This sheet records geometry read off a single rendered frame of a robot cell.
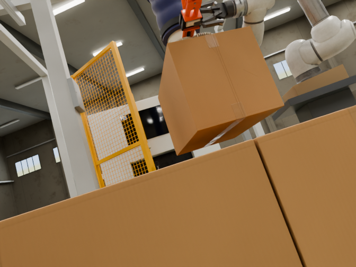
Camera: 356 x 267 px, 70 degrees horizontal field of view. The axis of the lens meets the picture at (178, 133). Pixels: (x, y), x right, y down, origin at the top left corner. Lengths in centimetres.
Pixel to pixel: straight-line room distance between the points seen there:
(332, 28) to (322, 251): 146
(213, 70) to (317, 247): 81
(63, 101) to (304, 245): 242
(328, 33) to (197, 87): 97
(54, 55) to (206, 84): 204
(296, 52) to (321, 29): 17
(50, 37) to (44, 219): 264
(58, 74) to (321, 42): 222
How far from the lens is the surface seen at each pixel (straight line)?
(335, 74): 176
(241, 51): 120
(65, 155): 482
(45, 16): 313
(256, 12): 137
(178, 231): 41
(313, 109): 168
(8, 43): 450
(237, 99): 108
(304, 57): 180
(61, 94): 267
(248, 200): 42
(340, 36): 178
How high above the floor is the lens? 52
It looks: 10 degrees up
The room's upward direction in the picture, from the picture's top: 19 degrees counter-clockwise
